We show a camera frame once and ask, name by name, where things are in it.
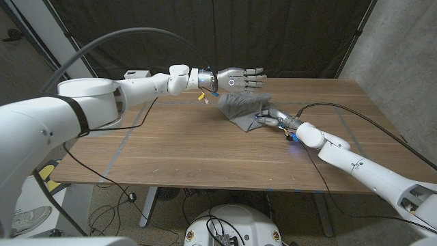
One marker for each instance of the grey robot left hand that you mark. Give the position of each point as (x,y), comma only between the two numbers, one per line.
(239,80)

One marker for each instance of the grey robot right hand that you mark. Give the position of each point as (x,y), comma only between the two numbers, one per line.
(278,118)

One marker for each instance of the grey fabric shorts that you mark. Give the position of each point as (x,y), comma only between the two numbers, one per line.
(242,109)

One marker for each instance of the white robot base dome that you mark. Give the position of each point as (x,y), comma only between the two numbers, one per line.
(246,222)

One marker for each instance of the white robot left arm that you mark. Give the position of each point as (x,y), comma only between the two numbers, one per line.
(34,130)

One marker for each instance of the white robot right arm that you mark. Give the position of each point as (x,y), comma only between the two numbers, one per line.
(375,177)

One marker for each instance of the grey table leg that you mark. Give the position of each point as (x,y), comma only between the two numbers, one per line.
(323,218)

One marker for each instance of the black backdrop stand pole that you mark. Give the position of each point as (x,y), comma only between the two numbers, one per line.
(356,32)
(65,32)

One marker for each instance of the black round fan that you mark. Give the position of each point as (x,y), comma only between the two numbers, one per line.
(168,194)

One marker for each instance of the grey metal finned module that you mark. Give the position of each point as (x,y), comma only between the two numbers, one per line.
(223,241)

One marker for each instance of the white table leg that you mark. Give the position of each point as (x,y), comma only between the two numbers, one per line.
(148,208)

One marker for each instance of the white box with sneaker print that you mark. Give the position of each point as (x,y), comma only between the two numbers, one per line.
(75,212)

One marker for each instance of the yellow black tool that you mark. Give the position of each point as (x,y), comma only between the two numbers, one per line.
(48,171)

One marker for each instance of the dark wooden door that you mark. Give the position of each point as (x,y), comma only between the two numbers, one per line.
(20,68)

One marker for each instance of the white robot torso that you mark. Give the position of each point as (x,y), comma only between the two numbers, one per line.
(68,242)

